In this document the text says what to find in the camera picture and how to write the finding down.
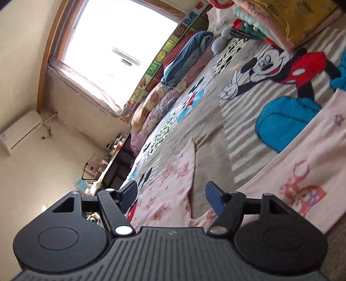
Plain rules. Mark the dark cluttered desk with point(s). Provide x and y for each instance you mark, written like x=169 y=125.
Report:
x=118 y=168

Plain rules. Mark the yellow printed folded garment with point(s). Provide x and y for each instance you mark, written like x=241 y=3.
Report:
x=292 y=23

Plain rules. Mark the purple floral comforter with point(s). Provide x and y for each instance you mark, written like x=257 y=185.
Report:
x=138 y=138

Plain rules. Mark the black desk lamp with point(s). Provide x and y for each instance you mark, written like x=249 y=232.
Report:
x=86 y=174

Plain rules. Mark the white wall air conditioner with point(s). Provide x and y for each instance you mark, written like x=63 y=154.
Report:
x=19 y=130

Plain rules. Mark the Mickey Mouse plush blanket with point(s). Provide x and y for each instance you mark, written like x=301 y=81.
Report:
x=271 y=122

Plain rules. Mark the cream quilt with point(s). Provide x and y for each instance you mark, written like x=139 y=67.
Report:
x=219 y=19

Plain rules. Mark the bright window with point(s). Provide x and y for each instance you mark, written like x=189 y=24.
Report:
x=112 y=43

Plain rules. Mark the sheer curtain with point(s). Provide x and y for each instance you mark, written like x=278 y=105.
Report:
x=86 y=89

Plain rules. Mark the orange floral pillow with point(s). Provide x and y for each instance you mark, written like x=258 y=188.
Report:
x=144 y=109

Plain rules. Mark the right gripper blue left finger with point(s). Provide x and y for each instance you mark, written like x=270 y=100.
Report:
x=113 y=205

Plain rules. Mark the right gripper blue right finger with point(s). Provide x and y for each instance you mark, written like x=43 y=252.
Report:
x=228 y=208

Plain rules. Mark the colourful alphabet headboard mat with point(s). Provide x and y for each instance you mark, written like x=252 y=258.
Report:
x=194 y=20

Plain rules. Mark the striped red green clothes stack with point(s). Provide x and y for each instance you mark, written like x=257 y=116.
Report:
x=248 y=26

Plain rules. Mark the grey plush toy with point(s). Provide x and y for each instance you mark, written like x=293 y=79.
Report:
x=220 y=43

